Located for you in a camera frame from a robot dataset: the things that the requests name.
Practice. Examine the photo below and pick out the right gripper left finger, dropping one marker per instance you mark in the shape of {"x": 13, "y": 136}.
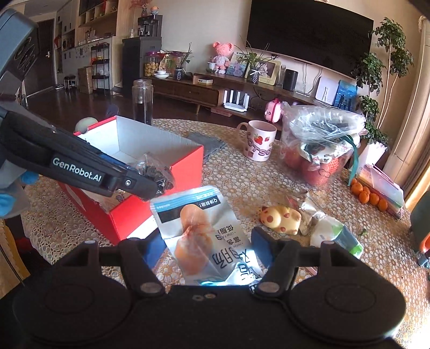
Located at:
{"x": 137, "y": 259}

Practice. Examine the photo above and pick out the yellow photo frame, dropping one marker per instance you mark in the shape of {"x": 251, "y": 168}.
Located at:
{"x": 264, "y": 71}

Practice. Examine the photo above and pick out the chicken snack packet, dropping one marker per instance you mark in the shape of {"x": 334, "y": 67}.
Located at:
{"x": 205, "y": 238}

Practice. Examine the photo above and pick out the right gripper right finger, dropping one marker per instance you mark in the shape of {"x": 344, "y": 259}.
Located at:
{"x": 280, "y": 257}

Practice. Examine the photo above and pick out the grey folded cloth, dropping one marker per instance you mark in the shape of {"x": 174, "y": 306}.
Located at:
{"x": 210, "y": 144}

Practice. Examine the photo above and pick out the wooden tv cabinet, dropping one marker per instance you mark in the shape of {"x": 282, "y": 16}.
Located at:
{"x": 207, "y": 90}

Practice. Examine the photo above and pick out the black speaker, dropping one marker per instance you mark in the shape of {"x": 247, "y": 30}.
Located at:
{"x": 290, "y": 80}

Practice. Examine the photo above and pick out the orange tangerine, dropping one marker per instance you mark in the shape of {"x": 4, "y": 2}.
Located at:
{"x": 364, "y": 197}
{"x": 356, "y": 189}
{"x": 382, "y": 205}
{"x": 374, "y": 199}

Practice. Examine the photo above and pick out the stack of plastic folders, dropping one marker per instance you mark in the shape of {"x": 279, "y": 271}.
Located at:
{"x": 381, "y": 184}

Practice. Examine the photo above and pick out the red cardboard box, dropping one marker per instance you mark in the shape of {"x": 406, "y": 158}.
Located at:
{"x": 126, "y": 212}

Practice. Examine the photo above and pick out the blue gloved left hand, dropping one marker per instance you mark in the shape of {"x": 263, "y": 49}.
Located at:
{"x": 14, "y": 200}

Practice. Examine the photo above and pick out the wall television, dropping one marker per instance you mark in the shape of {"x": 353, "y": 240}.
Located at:
{"x": 312, "y": 31}

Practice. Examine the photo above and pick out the green orange desk organizer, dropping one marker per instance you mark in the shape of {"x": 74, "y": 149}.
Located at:
{"x": 420, "y": 227}

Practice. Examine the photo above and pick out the plastic bag of apples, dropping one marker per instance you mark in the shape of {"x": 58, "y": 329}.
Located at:
{"x": 317, "y": 142}

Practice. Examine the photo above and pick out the pink plush doll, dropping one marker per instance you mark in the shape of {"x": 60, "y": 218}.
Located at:
{"x": 222, "y": 58}

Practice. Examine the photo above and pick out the glass jar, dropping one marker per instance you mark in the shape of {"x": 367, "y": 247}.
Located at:
{"x": 142, "y": 97}

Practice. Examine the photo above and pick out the crumpled snack wrapper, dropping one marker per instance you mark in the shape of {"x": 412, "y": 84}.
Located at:
{"x": 303, "y": 203}

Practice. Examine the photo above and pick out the white green tissue pack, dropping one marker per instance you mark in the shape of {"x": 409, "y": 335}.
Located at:
{"x": 330, "y": 229}

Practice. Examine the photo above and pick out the small bag of dark items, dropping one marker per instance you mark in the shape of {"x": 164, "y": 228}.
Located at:
{"x": 152, "y": 168}

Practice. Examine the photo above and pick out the white router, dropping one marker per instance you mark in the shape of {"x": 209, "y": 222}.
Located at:
{"x": 236, "y": 100}

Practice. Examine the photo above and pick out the green potted tree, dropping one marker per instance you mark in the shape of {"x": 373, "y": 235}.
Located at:
{"x": 379, "y": 76}

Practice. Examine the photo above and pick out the pink strawberry mug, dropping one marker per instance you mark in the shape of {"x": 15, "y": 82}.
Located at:
{"x": 256, "y": 139}

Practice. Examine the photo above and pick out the yellow spotted pig toy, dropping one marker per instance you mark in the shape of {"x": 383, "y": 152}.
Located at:
{"x": 281, "y": 219}

